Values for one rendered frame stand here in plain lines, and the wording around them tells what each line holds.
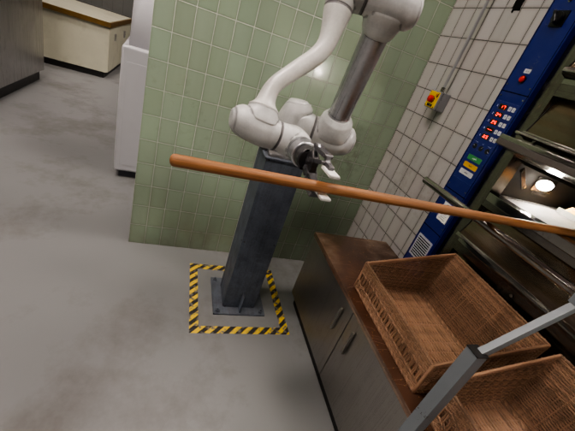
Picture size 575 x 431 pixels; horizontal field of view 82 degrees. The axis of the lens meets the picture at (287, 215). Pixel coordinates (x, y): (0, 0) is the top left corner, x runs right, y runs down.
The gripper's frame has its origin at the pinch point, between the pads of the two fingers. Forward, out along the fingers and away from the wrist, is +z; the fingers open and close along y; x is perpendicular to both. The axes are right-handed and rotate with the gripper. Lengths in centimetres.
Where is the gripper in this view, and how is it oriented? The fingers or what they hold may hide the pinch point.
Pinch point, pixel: (326, 184)
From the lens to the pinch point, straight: 89.6
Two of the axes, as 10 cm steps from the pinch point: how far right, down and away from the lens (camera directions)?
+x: -9.2, -1.4, -3.6
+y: -3.0, 8.4, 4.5
